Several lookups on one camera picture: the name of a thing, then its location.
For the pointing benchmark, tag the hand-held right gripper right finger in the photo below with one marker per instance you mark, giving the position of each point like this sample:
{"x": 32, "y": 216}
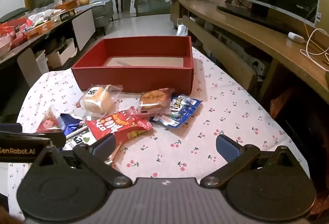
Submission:
{"x": 228, "y": 148}

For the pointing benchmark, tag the bun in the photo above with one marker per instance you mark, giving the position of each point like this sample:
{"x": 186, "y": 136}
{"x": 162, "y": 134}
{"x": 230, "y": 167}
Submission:
{"x": 99, "y": 100}

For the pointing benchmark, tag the red flower print packet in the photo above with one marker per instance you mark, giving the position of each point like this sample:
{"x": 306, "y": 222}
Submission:
{"x": 50, "y": 122}

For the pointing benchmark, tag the dark sideboard with white doors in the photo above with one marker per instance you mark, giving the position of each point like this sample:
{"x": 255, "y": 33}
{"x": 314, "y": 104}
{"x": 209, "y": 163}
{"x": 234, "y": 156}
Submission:
{"x": 82, "y": 26}

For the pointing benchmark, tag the striped cloth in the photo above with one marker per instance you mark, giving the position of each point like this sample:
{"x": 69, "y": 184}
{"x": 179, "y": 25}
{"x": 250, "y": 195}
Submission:
{"x": 92, "y": 5}

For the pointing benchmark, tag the flat orange box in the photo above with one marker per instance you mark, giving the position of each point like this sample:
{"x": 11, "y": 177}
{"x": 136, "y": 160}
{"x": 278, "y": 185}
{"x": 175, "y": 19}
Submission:
{"x": 38, "y": 29}

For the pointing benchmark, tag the white plastic bag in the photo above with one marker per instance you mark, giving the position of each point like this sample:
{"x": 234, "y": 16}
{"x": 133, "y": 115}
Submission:
{"x": 182, "y": 31}

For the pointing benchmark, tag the wooden television cabinet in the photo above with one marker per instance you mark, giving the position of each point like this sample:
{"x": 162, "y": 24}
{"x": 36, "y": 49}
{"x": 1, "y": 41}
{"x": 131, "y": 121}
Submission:
{"x": 244, "y": 26}

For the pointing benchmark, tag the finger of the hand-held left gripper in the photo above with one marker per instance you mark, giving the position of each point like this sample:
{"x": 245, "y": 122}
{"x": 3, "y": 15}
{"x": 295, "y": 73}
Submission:
{"x": 15, "y": 150}
{"x": 30, "y": 136}

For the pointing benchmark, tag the red plastic bag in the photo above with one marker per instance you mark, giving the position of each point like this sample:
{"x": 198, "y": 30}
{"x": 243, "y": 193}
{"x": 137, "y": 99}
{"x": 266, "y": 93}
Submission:
{"x": 12, "y": 31}

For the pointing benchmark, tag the orange cardboard box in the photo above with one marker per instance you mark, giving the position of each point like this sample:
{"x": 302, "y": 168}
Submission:
{"x": 66, "y": 5}

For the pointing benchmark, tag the black printed box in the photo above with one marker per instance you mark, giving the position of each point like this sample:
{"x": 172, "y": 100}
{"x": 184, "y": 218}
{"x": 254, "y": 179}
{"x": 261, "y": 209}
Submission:
{"x": 67, "y": 15}

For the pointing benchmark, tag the white cherry print tablecloth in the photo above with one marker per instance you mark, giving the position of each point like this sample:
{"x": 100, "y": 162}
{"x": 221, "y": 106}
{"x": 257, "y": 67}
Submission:
{"x": 231, "y": 116}

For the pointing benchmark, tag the white power adapter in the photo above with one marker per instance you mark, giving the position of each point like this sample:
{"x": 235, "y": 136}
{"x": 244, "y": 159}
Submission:
{"x": 295, "y": 37}

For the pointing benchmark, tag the open cardboard box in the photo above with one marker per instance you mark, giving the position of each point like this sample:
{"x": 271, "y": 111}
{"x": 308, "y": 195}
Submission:
{"x": 61, "y": 56}

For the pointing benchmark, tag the red snack packet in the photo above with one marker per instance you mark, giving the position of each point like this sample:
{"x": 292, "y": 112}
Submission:
{"x": 120, "y": 124}

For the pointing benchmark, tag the round pastry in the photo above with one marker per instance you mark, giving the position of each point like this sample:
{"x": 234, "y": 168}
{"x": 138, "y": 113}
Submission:
{"x": 153, "y": 102}

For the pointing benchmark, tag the red cardboard box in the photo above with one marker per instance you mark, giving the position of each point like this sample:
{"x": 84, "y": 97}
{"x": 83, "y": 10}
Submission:
{"x": 133, "y": 77}

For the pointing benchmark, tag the white power strip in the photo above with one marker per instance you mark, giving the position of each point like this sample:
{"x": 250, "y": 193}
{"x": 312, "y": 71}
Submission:
{"x": 259, "y": 67}

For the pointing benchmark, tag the yellow pomelo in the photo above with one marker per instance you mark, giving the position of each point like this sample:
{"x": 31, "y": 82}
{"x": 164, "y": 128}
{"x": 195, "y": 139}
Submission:
{"x": 83, "y": 0}

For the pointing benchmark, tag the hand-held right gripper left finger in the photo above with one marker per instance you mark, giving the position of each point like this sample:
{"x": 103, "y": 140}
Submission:
{"x": 102, "y": 145}

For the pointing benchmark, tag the blue snack packet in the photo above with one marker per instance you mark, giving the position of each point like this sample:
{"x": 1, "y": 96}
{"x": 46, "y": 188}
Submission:
{"x": 181, "y": 111}

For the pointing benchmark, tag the purple foil packet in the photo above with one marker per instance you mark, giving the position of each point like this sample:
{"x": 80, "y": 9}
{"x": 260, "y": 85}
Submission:
{"x": 70, "y": 122}

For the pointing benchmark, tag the grey sofa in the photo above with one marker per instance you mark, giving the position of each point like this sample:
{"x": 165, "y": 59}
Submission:
{"x": 101, "y": 14}

